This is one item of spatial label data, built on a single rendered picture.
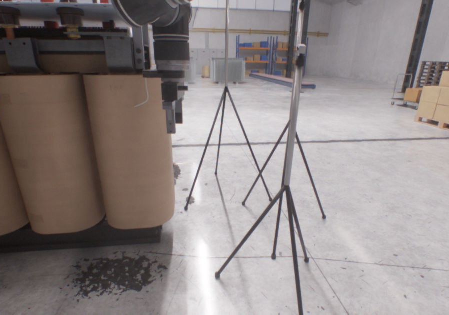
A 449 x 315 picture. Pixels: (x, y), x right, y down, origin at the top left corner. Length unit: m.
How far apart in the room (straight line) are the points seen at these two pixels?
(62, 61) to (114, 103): 0.35
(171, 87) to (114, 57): 0.65
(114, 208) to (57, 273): 0.50
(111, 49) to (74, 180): 0.72
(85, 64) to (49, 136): 0.41
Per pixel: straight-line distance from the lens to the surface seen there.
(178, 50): 0.82
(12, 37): 1.55
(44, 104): 1.52
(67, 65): 1.59
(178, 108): 0.94
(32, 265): 2.00
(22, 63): 1.57
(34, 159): 1.62
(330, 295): 1.63
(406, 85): 13.49
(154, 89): 1.39
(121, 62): 1.41
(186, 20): 0.85
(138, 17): 0.71
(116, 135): 1.44
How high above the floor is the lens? 1.15
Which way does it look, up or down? 21 degrees down
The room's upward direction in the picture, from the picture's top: 1 degrees clockwise
